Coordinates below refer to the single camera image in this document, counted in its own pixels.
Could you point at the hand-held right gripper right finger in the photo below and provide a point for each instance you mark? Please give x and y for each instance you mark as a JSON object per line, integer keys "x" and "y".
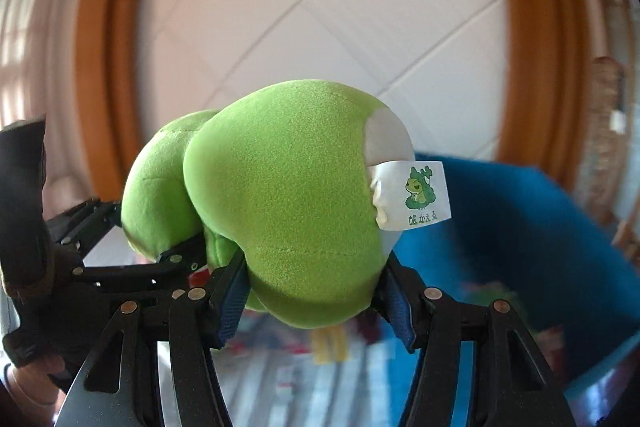
{"x": 397, "y": 307}

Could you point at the blue plastic storage crate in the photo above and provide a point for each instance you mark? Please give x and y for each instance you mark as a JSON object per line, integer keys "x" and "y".
{"x": 500, "y": 232}

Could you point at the person's left forearm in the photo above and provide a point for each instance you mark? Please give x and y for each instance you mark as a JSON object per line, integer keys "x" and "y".
{"x": 32, "y": 377}

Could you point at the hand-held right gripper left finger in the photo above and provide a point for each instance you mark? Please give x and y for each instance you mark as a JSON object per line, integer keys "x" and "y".
{"x": 232, "y": 302}

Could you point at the rolled patterned carpet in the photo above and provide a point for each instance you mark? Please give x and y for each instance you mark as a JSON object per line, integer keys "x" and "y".
{"x": 605, "y": 142}

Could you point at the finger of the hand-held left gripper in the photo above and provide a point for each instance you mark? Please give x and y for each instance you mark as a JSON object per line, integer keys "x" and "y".
{"x": 95, "y": 213}
{"x": 150, "y": 268}

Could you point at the wooden wall frame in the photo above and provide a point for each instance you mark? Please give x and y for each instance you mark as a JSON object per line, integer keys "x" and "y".
{"x": 100, "y": 82}

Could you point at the pale sheer curtain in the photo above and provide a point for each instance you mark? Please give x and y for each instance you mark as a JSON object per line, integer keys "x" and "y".
{"x": 30, "y": 57}

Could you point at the green frog plush toy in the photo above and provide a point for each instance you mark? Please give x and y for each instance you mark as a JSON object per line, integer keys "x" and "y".
{"x": 280, "y": 207}

